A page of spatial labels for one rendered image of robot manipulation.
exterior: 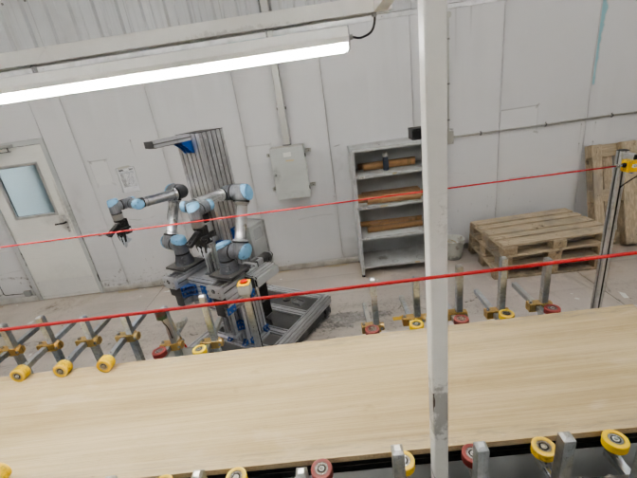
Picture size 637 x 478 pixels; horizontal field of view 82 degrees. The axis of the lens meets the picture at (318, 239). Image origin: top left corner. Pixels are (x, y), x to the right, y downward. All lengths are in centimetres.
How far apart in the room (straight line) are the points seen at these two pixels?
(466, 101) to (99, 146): 436
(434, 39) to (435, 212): 39
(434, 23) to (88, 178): 486
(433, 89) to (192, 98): 396
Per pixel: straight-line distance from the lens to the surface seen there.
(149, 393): 215
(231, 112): 457
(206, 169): 279
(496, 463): 178
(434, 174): 93
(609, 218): 251
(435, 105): 91
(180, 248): 307
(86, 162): 533
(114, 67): 166
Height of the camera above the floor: 217
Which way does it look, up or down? 22 degrees down
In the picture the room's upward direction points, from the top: 8 degrees counter-clockwise
